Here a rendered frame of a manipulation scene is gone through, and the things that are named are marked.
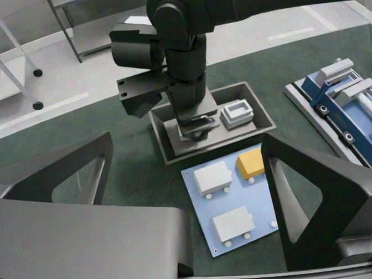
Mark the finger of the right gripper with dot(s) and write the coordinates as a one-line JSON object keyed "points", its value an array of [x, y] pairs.
{"points": [[214, 123]]}

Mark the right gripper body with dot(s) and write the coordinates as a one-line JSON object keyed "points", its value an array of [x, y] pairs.
{"points": [[204, 105]]}

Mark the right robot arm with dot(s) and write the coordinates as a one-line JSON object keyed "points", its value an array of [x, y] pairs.
{"points": [[181, 25]]}

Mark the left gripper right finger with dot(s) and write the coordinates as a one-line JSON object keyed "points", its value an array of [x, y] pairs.
{"points": [[345, 211]]}

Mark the yellow block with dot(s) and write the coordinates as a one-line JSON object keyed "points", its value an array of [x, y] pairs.
{"points": [[250, 163]]}

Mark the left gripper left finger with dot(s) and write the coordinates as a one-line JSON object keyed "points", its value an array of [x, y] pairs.
{"points": [[35, 179]]}

